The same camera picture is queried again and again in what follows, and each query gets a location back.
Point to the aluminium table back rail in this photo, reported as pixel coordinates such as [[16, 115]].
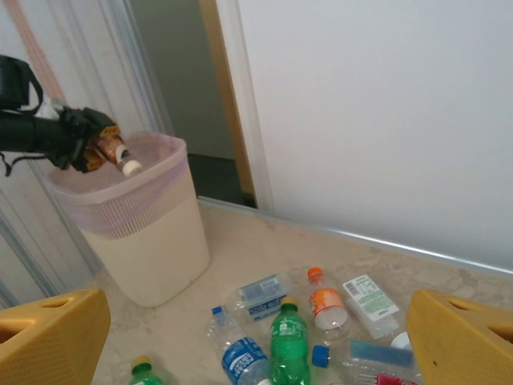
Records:
[[360, 239]]

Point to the crushed clear bottle pale label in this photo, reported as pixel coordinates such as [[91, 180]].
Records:
[[266, 297]]

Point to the green soda bottle yellow cap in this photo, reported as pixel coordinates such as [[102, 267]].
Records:
[[289, 341], [148, 375]]

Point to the clear bottle orange label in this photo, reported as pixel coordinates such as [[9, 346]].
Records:
[[326, 302]]

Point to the clear bottle dark blue label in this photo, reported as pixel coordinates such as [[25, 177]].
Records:
[[242, 361]]

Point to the wooden door frame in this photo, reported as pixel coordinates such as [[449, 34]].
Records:
[[229, 100]]

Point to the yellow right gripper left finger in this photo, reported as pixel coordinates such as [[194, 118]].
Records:
[[52, 345]]

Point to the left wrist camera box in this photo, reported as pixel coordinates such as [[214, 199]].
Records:
[[54, 107]]

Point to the brown bottle white cap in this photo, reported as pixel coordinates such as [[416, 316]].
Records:
[[116, 154]]

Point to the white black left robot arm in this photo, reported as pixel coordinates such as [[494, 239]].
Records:
[[16, 132]]

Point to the translucent purple bin liner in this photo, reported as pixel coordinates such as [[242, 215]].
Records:
[[120, 208]]

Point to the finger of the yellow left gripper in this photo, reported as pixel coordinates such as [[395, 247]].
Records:
[[95, 162], [111, 130]]

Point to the aluminium frame post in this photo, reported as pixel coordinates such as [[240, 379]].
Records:
[[136, 60]]

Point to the white green carton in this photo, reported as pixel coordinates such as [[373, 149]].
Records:
[[370, 298]]

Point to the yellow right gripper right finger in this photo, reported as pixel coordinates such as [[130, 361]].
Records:
[[453, 345]]

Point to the bottle red purple label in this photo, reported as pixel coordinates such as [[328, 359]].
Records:
[[397, 380]]

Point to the clear bottle plain blue label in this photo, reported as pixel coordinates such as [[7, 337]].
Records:
[[380, 353]]

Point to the beige slotted plastic bin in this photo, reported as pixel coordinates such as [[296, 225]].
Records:
[[152, 256]]

